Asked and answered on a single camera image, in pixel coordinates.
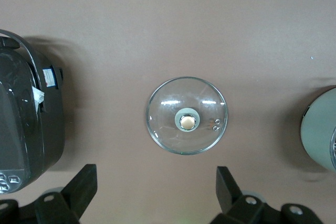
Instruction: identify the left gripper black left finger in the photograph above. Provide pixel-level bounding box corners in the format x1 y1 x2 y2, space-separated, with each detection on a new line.
0 164 98 224

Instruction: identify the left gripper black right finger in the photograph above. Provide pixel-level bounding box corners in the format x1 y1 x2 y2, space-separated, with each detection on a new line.
209 166 328 224

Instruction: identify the black rice cooker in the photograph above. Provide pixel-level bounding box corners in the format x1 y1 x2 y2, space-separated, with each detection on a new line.
0 29 66 195

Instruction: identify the glass pot lid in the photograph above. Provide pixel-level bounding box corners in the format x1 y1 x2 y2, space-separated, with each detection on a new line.
145 76 229 156

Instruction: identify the brown table mat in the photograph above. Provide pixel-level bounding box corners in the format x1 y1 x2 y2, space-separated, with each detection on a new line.
0 0 336 224

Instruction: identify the grey steel cooking pot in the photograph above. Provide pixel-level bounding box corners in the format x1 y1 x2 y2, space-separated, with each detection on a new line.
300 85 336 170

